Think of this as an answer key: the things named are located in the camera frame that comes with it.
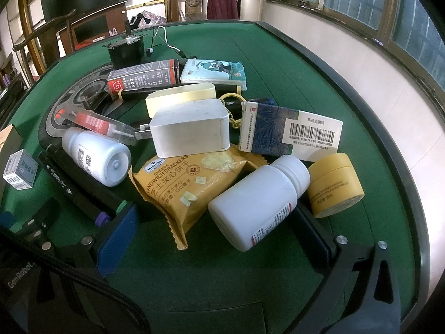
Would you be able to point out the pile of plastic bags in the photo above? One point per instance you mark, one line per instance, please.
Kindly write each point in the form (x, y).
(149, 19)

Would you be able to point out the window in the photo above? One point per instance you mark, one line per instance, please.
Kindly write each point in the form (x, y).
(351, 0)

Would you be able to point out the cartoon tissue pack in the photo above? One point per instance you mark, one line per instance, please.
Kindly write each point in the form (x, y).
(208, 71)

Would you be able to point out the black motor block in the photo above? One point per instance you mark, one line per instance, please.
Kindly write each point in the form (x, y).
(125, 54)

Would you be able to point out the yellow jar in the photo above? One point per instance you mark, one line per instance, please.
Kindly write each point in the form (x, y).
(333, 188)

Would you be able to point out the small grey and white box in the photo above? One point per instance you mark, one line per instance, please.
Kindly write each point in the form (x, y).
(19, 170)

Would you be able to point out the white charger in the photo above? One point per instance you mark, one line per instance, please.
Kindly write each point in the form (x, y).
(187, 135)

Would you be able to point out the wooden chair with carved back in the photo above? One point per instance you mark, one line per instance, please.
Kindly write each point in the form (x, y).
(193, 0)

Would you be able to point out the cream tape roll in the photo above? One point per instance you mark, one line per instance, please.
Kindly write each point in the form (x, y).
(173, 99)

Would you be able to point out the dark wooden chair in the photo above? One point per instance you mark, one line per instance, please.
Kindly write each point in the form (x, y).
(45, 38)

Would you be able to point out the cardboard box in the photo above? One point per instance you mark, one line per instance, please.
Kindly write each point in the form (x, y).
(5, 142)

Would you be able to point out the black marker with yellow cap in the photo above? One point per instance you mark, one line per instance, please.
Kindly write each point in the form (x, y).
(135, 94)

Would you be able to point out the red glue tube blister pack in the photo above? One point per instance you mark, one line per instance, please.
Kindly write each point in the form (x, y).
(94, 121)

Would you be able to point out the white bottle with printed label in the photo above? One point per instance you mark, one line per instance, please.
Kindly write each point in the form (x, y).
(100, 160)

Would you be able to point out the red and black box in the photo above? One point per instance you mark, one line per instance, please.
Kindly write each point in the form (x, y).
(146, 74)

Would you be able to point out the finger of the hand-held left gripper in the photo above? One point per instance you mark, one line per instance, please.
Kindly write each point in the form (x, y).
(5, 220)
(40, 224)

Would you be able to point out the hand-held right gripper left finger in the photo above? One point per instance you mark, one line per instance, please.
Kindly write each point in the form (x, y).
(116, 240)

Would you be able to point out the black marker with green cap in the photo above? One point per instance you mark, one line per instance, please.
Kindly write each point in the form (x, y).
(104, 198)

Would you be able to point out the large white pill bottle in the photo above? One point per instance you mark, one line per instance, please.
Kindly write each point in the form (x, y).
(253, 205)

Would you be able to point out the yellow keyring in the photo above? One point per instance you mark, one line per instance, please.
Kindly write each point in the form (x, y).
(237, 122)

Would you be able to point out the yellow cracker packet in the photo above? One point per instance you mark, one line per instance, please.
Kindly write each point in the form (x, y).
(180, 188)

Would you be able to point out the blue and white medicine box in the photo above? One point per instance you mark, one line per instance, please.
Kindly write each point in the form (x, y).
(271, 128)

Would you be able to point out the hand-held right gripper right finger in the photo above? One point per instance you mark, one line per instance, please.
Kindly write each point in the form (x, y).
(314, 238)

